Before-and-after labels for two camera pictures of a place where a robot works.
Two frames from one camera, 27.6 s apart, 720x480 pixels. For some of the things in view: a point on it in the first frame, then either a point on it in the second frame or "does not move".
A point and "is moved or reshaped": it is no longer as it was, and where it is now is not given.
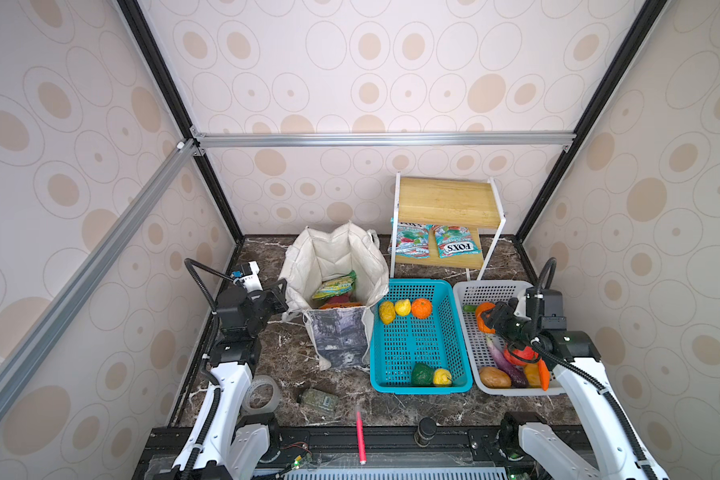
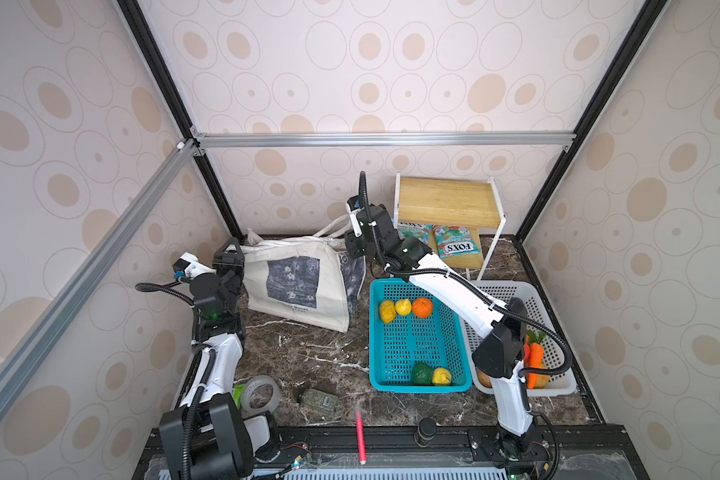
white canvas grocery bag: x=340 y=338 is moved or reshaped
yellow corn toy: x=387 y=312 does not move
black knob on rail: x=427 y=428 does not move
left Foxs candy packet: x=412 y=240 does not move
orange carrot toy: x=544 y=375 → x=535 y=361
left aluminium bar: x=0 y=392 does not move
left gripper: x=277 y=299 → x=229 y=262
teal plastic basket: x=421 y=336 does not move
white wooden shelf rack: x=450 y=203 does not move
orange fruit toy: x=421 y=308 does not move
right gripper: x=500 y=317 → x=351 y=248
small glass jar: x=319 y=401 does not move
